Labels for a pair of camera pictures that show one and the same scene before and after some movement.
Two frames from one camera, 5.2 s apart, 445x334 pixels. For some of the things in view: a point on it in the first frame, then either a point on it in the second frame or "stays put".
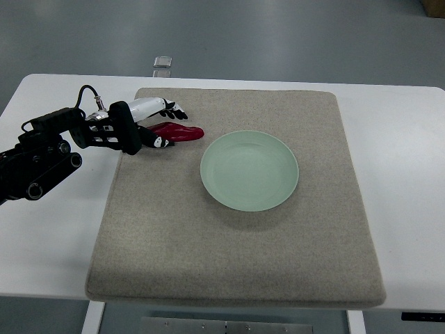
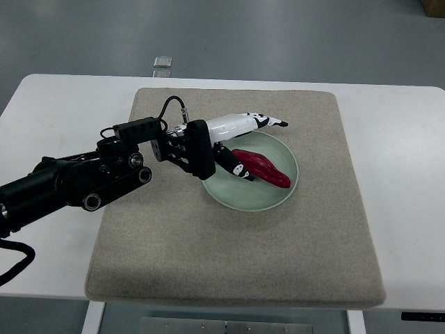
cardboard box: [434, 8] stays put
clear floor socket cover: [163, 61] stays put
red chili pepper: [174, 132] to [259, 165]
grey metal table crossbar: [180, 325] stays put
